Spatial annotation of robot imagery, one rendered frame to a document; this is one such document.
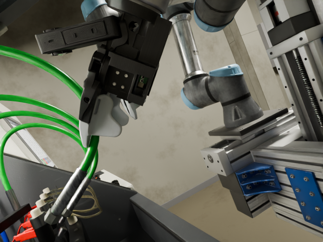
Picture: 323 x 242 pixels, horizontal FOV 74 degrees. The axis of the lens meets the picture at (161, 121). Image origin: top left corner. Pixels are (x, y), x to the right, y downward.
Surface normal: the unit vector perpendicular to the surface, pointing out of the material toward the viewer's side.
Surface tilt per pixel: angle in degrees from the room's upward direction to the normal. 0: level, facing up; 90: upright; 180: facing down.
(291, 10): 90
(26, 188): 90
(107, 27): 103
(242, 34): 90
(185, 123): 90
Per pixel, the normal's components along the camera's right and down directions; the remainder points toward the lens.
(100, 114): -0.05, 0.28
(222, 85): -0.60, 0.29
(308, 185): -0.88, 0.38
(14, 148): 0.40, -0.12
